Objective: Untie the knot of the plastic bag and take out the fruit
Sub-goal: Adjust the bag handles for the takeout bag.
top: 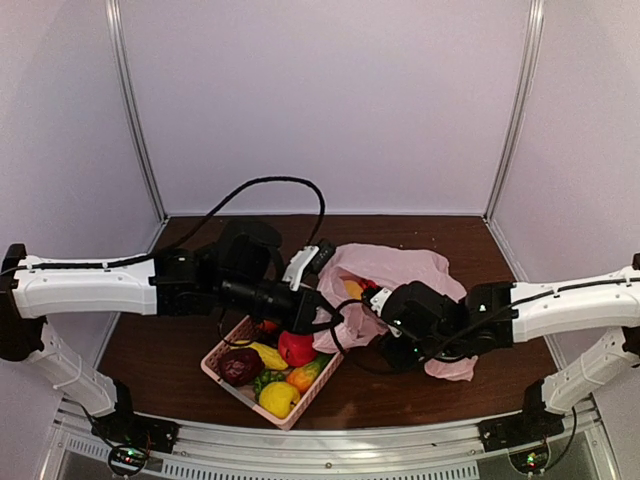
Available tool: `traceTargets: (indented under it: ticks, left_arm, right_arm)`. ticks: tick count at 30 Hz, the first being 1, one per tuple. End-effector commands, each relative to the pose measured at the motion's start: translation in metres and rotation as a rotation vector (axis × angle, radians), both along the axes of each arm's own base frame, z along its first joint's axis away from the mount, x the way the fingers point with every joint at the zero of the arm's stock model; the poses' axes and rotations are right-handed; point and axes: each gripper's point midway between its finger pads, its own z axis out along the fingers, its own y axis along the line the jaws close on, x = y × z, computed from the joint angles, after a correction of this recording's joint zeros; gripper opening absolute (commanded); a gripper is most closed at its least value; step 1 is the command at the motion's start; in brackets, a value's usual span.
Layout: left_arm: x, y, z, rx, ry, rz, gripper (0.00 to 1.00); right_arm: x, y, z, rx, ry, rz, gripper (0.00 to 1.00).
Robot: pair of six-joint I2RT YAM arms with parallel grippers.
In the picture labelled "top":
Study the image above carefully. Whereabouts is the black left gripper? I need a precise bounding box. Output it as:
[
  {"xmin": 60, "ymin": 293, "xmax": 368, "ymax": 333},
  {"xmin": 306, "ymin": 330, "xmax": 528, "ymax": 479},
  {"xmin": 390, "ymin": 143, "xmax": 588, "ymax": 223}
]
[{"xmin": 218, "ymin": 274, "xmax": 345, "ymax": 336}]

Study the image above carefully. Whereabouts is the pink plastic bag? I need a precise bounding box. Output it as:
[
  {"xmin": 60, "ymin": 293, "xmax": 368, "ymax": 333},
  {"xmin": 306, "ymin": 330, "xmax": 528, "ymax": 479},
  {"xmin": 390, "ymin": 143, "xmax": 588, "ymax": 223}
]
[{"xmin": 313, "ymin": 244, "xmax": 477, "ymax": 381}]

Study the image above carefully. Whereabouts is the orange yellow mango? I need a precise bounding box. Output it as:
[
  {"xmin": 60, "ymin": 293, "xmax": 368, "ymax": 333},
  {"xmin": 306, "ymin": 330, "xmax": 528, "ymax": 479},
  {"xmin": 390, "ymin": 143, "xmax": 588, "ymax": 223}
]
[{"xmin": 343, "ymin": 279, "xmax": 364, "ymax": 300}]

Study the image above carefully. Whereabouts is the orange fruit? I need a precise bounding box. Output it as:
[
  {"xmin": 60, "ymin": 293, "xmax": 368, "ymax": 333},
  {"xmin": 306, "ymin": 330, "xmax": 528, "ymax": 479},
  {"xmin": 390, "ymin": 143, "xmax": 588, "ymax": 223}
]
[{"xmin": 257, "ymin": 320, "xmax": 281, "ymax": 334}]

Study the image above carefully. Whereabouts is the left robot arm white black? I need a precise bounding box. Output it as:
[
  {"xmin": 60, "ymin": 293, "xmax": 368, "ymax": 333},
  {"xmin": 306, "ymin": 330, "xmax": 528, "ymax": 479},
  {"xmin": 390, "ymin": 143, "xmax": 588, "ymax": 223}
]
[{"xmin": 1, "ymin": 221, "xmax": 336, "ymax": 444}]

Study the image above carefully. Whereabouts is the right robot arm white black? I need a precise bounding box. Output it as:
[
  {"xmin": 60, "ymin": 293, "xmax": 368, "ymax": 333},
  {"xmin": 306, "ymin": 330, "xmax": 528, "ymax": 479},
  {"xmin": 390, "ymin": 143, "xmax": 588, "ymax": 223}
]
[{"xmin": 366, "ymin": 261, "xmax": 639, "ymax": 442}]

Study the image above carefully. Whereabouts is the green orange mango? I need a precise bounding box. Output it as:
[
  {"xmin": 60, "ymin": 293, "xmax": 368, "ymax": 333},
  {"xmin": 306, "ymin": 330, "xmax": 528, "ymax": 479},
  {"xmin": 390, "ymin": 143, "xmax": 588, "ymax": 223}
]
[{"xmin": 286, "ymin": 354, "xmax": 333, "ymax": 395}]

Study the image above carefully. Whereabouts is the yellow starfruit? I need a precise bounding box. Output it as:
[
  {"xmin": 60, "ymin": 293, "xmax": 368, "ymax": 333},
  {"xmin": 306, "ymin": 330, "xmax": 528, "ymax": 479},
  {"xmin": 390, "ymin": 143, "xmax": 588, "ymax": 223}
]
[{"xmin": 232, "ymin": 342, "xmax": 289, "ymax": 371}]

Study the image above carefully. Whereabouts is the green grape bunch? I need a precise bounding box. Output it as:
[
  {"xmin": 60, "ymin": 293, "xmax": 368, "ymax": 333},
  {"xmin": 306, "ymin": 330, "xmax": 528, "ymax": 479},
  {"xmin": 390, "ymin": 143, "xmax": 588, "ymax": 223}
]
[{"xmin": 253, "ymin": 369, "xmax": 286, "ymax": 402}]

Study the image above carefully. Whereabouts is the dark purple mangosteen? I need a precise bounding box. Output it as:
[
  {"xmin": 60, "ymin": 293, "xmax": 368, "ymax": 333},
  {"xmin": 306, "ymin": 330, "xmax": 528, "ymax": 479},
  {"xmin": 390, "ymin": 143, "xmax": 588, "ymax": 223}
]
[{"xmin": 217, "ymin": 348, "xmax": 265, "ymax": 387}]

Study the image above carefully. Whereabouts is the pink plastic basket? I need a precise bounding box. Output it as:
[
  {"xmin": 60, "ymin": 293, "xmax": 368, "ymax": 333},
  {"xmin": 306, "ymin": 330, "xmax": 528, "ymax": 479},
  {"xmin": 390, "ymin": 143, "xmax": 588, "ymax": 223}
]
[{"xmin": 200, "ymin": 317, "xmax": 343, "ymax": 431}]

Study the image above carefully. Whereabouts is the right black cable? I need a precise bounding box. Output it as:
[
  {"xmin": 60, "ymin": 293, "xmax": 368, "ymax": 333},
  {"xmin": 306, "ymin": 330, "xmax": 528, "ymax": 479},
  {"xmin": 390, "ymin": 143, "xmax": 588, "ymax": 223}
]
[{"xmin": 331, "ymin": 297, "xmax": 401, "ymax": 375}]

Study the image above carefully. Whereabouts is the black cable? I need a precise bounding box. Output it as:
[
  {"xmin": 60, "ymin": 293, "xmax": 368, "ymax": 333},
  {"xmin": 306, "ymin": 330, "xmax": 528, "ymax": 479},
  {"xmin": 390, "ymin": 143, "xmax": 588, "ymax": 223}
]
[
  {"xmin": 331, "ymin": 297, "xmax": 401, "ymax": 375},
  {"xmin": 0, "ymin": 176, "xmax": 327, "ymax": 276}
]

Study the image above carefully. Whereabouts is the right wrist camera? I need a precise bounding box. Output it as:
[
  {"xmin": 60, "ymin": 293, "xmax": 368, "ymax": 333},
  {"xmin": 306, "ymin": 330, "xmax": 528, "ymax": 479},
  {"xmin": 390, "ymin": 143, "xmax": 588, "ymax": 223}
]
[{"xmin": 361, "ymin": 287, "xmax": 393, "ymax": 318}]

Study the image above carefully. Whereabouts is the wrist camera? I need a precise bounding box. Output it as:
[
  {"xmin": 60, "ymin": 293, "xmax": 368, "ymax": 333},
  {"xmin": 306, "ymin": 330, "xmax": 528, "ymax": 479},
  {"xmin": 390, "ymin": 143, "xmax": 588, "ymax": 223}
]
[
  {"xmin": 282, "ymin": 239, "xmax": 336, "ymax": 291},
  {"xmin": 361, "ymin": 287, "xmax": 393, "ymax": 318}
]

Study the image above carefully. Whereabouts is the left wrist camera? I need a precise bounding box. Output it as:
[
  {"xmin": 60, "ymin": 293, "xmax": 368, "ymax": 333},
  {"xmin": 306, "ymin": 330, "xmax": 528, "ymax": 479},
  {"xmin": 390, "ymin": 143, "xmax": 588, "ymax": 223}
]
[{"xmin": 282, "ymin": 239, "xmax": 336, "ymax": 291}]

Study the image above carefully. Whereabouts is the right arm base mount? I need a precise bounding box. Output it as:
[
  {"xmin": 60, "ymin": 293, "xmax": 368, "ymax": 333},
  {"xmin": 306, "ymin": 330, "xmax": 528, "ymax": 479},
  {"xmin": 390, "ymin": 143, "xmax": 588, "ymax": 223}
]
[{"xmin": 478, "ymin": 398, "xmax": 564, "ymax": 477}]

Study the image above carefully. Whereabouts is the left black cable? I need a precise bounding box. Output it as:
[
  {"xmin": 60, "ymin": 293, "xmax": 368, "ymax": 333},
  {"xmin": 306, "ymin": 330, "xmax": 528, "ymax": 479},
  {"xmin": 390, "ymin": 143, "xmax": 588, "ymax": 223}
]
[{"xmin": 0, "ymin": 176, "xmax": 327, "ymax": 276}]

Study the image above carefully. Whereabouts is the front aluminium rail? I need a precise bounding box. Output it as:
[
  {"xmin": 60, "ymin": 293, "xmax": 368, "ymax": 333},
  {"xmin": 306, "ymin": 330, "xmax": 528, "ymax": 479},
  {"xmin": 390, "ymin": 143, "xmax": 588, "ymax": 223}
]
[{"xmin": 36, "ymin": 399, "xmax": 622, "ymax": 479}]

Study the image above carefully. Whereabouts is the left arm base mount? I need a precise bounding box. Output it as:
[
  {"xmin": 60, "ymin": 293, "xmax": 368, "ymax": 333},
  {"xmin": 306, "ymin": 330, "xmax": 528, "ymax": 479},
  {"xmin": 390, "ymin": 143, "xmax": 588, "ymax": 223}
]
[{"xmin": 85, "ymin": 412, "xmax": 179, "ymax": 478}]

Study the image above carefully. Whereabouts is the right aluminium frame post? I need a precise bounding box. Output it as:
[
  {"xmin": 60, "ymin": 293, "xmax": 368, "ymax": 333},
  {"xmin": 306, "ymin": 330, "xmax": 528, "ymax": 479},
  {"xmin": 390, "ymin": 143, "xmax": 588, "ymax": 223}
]
[{"xmin": 483, "ymin": 0, "xmax": 545, "ymax": 224}]

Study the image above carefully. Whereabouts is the aluminium frame post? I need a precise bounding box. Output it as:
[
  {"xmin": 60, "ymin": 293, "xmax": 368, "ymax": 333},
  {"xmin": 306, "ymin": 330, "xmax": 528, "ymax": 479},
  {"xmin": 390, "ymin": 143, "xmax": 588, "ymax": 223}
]
[
  {"xmin": 105, "ymin": 0, "xmax": 168, "ymax": 223},
  {"xmin": 483, "ymin": 0, "xmax": 545, "ymax": 224}
]

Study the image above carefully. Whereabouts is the left aluminium frame post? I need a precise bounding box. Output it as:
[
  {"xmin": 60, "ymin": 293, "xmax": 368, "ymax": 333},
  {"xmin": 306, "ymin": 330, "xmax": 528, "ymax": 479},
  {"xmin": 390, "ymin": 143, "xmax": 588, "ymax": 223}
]
[{"xmin": 105, "ymin": 0, "xmax": 168, "ymax": 223}]

